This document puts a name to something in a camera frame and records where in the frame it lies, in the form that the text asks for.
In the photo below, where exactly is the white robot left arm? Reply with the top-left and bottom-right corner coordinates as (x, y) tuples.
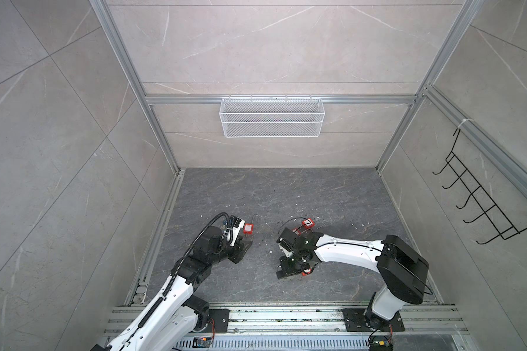
(92, 218), (253, 350)

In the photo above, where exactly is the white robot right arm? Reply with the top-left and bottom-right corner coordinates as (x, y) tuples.
(277, 229), (433, 329)

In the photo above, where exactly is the red padlock long shackle left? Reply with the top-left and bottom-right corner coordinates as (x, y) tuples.
(242, 214), (259, 235)

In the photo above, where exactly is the red padlock rear right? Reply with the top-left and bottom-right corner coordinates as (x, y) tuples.
(302, 218), (316, 230)

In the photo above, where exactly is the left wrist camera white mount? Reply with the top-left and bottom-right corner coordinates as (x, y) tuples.
(223, 216), (245, 247)

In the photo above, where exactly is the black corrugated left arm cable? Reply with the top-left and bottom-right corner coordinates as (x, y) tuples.
(162, 212), (230, 297)

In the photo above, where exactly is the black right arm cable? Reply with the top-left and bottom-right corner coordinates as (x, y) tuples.
(277, 216), (313, 233)

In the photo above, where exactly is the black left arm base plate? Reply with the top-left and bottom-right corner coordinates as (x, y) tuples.
(203, 309), (231, 333)

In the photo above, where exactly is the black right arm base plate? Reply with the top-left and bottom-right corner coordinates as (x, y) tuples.
(342, 308), (405, 332)

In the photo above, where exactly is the aluminium front rail frame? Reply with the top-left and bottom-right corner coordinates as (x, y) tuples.
(171, 302), (477, 350)

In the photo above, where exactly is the white wire mesh basket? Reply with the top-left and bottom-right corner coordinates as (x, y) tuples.
(219, 97), (326, 138)

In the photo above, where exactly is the black wire hook rack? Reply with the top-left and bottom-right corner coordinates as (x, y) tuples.
(432, 128), (527, 246)

